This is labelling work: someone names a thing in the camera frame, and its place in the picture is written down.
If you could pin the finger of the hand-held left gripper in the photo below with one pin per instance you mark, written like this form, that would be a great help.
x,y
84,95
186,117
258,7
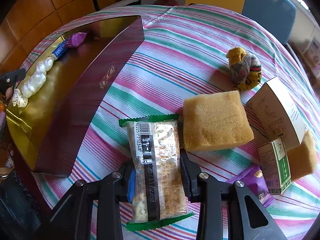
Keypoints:
x,y
10,78

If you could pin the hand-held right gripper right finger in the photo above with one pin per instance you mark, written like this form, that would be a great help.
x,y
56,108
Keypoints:
x,y
187,172

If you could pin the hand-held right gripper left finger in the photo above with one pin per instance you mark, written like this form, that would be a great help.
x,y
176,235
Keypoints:
x,y
131,187

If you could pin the white knotted plastic bag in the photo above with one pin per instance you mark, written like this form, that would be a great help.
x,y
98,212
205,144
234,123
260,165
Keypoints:
x,y
35,80

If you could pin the green edged snack packet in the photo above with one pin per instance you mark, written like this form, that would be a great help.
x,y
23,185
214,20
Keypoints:
x,y
157,160

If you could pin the blue tissue packet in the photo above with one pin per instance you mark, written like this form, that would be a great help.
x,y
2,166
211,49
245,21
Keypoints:
x,y
60,51

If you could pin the yellow sponge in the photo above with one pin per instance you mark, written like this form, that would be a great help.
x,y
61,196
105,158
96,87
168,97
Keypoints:
x,y
302,155
215,120

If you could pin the maroon and gold tin box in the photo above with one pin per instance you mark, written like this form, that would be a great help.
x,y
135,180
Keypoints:
x,y
82,92

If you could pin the purple snack packet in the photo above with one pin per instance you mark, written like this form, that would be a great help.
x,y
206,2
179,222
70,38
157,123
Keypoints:
x,y
260,192
76,39

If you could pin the small green box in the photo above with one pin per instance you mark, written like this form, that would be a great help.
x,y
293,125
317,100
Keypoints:
x,y
273,165

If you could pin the cream cardboard box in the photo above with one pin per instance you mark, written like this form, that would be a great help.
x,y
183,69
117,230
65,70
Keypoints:
x,y
272,112

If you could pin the yellow sock ball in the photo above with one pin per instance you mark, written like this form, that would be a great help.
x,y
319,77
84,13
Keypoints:
x,y
243,67

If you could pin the wooden wardrobe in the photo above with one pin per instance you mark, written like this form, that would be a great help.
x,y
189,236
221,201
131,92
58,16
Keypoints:
x,y
37,5

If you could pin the dark blue cloth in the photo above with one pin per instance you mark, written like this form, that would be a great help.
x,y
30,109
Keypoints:
x,y
15,205

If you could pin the brown cushion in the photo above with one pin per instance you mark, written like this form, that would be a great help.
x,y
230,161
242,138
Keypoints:
x,y
167,0

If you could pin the white cardboard box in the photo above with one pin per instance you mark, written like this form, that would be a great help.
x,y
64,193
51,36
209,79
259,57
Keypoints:
x,y
312,52

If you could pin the grey yellow blue sofa chair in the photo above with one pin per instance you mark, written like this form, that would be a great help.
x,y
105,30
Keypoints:
x,y
270,10

